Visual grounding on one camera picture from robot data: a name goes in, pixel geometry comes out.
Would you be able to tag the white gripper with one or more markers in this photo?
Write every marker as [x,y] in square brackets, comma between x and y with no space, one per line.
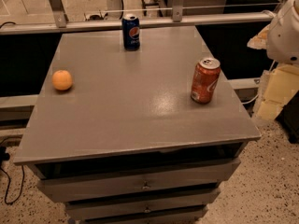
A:
[284,36]

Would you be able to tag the orange-red coke can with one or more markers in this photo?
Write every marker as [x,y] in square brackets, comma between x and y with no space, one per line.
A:
[205,78]

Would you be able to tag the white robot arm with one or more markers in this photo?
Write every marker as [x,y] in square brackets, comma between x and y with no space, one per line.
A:
[280,39]

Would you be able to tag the blue pepsi can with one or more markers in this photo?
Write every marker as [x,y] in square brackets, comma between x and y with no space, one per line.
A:
[130,32]

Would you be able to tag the orange fruit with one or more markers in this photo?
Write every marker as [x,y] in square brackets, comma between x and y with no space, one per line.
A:
[62,80]

